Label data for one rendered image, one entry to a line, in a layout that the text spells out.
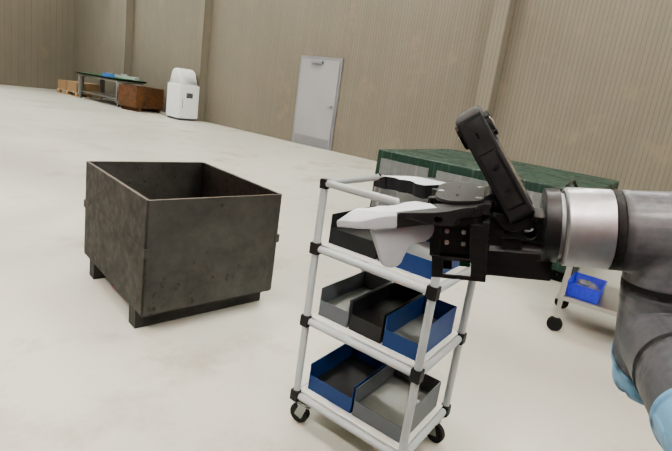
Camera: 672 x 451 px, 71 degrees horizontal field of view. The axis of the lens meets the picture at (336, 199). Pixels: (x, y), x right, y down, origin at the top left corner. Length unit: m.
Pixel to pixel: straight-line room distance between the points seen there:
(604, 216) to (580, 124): 8.62
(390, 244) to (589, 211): 0.18
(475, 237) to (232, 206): 2.15
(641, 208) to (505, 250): 0.12
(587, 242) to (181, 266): 2.22
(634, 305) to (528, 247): 0.10
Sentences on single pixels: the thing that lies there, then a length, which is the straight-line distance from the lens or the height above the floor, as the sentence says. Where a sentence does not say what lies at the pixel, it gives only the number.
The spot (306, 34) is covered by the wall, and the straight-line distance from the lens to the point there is 12.27.
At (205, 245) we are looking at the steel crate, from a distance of 2.54.
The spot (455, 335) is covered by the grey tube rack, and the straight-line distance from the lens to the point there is 1.91.
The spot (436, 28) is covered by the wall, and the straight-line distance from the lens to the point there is 10.24.
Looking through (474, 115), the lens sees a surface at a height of 1.29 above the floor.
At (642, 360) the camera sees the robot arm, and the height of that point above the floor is 1.12.
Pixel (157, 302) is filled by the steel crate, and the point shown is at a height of 0.17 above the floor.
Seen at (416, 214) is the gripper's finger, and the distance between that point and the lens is 0.43.
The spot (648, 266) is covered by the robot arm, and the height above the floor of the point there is 1.18.
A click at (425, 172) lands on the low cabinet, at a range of 4.76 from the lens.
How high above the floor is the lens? 1.29
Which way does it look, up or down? 12 degrees down
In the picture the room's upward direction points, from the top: 8 degrees clockwise
